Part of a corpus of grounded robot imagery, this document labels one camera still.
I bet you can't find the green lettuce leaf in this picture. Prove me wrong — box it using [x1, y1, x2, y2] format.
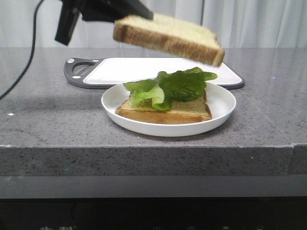
[123, 67, 218, 111]

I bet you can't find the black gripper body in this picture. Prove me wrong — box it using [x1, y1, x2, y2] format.
[55, 0, 82, 46]

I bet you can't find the toasted bread slice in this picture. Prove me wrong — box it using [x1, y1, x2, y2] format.
[113, 13, 225, 66]

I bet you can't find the black cable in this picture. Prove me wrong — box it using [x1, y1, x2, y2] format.
[0, 0, 45, 100]

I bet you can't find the bottom bread slice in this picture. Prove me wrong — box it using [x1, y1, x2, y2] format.
[115, 93, 212, 125]

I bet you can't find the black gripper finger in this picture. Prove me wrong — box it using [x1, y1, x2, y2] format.
[81, 7, 125, 23]
[106, 0, 154, 20]

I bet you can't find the white curtain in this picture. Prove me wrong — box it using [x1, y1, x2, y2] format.
[0, 0, 307, 48]

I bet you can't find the white round plate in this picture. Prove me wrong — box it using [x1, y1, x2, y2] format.
[101, 82, 236, 137]

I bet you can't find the white cutting board grey handle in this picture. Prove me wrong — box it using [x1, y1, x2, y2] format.
[64, 57, 245, 90]

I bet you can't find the dark appliance front panel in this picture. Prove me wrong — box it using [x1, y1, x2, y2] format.
[0, 197, 307, 230]

